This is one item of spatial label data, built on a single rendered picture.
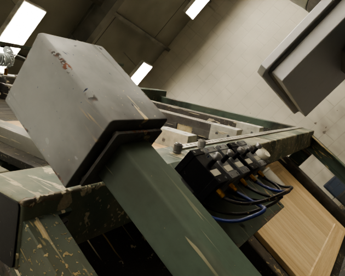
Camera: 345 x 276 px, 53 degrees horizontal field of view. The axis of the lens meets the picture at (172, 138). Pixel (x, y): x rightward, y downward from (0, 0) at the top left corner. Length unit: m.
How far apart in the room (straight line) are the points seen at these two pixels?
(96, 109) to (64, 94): 0.06
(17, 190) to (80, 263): 0.14
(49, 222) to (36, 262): 0.06
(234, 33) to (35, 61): 6.39
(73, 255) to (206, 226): 0.22
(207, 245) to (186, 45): 6.74
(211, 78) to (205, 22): 1.12
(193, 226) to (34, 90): 0.27
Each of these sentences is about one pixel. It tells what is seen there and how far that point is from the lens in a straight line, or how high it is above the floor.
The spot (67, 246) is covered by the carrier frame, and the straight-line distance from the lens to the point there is 0.55.
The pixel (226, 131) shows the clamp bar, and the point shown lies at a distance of 1.51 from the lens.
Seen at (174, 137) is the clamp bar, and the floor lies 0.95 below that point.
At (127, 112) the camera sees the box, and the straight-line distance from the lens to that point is 0.43.
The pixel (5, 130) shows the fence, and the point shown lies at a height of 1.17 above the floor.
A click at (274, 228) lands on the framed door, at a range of 1.57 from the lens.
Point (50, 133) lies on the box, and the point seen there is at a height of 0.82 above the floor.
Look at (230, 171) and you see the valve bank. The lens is 0.74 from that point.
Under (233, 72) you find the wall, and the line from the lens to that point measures 6.60.
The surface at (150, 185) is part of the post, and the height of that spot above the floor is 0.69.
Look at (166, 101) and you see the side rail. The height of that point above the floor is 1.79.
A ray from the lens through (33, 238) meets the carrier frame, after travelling 0.54.
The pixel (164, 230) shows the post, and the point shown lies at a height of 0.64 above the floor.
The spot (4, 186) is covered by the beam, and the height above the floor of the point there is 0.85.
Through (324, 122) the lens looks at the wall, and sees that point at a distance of 6.22.
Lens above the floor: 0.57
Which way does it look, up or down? 20 degrees up
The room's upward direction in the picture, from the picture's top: 41 degrees counter-clockwise
